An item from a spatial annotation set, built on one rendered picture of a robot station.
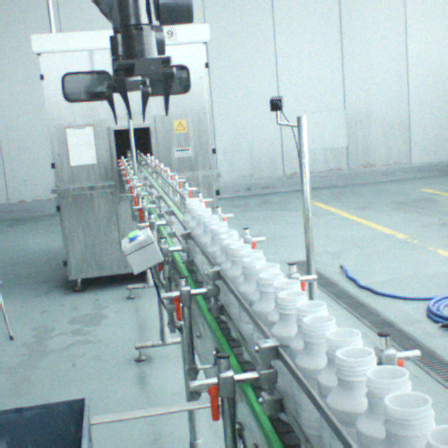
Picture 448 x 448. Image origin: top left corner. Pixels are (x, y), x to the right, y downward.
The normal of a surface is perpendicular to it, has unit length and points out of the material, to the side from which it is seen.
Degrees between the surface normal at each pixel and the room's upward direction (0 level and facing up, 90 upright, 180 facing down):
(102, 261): 90
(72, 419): 90
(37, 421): 90
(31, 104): 90
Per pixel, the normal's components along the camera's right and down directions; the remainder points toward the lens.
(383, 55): 0.16, 0.15
